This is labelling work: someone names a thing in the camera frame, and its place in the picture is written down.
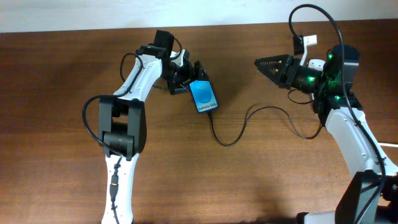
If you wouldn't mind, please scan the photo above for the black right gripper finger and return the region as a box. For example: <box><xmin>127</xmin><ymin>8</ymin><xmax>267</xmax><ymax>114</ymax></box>
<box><xmin>254</xmin><ymin>54</ymin><xmax>292</xmax><ymax>70</ymax></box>
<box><xmin>259</xmin><ymin>67</ymin><xmax>287</xmax><ymax>88</ymax></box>

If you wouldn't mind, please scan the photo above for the blue Galaxy smartphone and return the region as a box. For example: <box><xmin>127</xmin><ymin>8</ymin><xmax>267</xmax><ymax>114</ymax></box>
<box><xmin>189</xmin><ymin>80</ymin><xmax>218</xmax><ymax>113</ymax></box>

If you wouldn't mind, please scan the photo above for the black USB charging cable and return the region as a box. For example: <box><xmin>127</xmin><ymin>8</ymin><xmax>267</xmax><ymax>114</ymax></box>
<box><xmin>206</xmin><ymin>88</ymin><xmax>323</xmax><ymax>147</ymax></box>

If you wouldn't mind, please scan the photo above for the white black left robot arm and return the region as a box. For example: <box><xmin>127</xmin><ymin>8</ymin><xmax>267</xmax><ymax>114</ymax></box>
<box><xmin>98</xmin><ymin>30</ymin><xmax>201</xmax><ymax>223</ymax></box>

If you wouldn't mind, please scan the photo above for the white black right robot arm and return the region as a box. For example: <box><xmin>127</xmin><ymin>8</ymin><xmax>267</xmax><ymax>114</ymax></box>
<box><xmin>254</xmin><ymin>45</ymin><xmax>397</xmax><ymax>223</ymax></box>

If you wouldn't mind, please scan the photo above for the white power strip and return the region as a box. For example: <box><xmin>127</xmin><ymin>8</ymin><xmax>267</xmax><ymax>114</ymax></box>
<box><xmin>307</xmin><ymin>59</ymin><xmax>326</xmax><ymax>72</ymax></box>

